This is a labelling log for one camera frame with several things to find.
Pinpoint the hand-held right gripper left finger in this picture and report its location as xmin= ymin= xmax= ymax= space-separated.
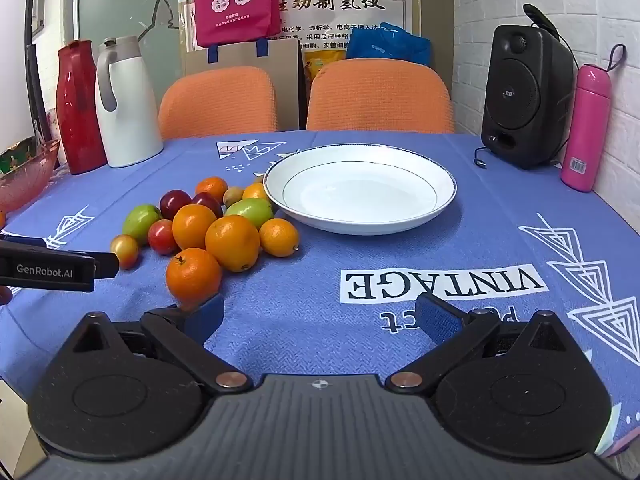
xmin=67 ymin=294 xmax=253 ymax=395

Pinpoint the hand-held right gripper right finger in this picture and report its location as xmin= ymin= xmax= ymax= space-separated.
xmin=385 ymin=292 xmax=583 ymax=395

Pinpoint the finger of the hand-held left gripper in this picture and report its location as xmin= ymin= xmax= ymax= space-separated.
xmin=0 ymin=232 xmax=48 ymax=250
xmin=0 ymin=239 xmax=121 ymax=281

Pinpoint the red yellow plum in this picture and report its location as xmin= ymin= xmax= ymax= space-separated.
xmin=110 ymin=234 xmax=141 ymax=271

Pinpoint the green jujube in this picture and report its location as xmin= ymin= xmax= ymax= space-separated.
xmin=223 ymin=198 xmax=274 ymax=231
xmin=122 ymin=203 xmax=162 ymax=246

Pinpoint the small red plum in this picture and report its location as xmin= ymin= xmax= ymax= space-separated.
xmin=147 ymin=219 xmax=180 ymax=256

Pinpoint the dark red plum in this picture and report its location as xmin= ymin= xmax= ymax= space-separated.
xmin=191 ymin=192 xmax=224 ymax=219
xmin=159 ymin=189 xmax=193 ymax=221

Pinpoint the tangerine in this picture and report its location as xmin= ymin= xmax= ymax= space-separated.
xmin=195 ymin=176 xmax=230 ymax=204

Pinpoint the white plate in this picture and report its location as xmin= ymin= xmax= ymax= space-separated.
xmin=262 ymin=144 xmax=457 ymax=236

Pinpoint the red plastic bowl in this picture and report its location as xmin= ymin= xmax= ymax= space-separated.
xmin=0 ymin=137 xmax=62 ymax=213

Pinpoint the blue printed tablecloth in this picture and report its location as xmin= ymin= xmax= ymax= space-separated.
xmin=0 ymin=130 xmax=640 ymax=461

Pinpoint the red thermos jug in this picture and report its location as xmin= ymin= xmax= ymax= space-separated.
xmin=56 ymin=40 xmax=108 ymax=175

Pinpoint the white thermos jug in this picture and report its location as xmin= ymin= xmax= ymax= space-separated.
xmin=95 ymin=36 xmax=165 ymax=168

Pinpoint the black pole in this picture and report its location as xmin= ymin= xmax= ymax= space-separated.
xmin=24 ymin=0 xmax=53 ymax=131

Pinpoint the orange chair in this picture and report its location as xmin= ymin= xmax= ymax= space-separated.
xmin=306 ymin=59 xmax=456 ymax=134
xmin=158 ymin=66 xmax=278 ymax=141

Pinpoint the black speaker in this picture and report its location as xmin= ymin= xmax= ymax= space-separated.
xmin=481 ymin=25 xmax=576 ymax=170

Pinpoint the pink bottle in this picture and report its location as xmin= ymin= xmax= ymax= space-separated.
xmin=560 ymin=44 xmax=627 ymax=193

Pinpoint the yellow food packet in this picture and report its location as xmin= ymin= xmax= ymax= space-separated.
xmin=304 ymin=52 xmax=351 ymax=86

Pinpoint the blue plastic bag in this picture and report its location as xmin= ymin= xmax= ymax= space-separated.
xmin=346 ymin=22 xmax=433 ymax=67

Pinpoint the magenta fabric bag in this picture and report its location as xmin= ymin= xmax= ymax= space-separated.
xmin=194 ymin=0 xmax=282 ymax=48

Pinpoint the black clip device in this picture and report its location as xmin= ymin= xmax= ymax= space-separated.
xmin=522 ymin=4 xmax=558 ymax=36

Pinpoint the wall poster with calligraphy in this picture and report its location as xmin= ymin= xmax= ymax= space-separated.
xmin=182 ymin=0 xmax=420 ymax=61

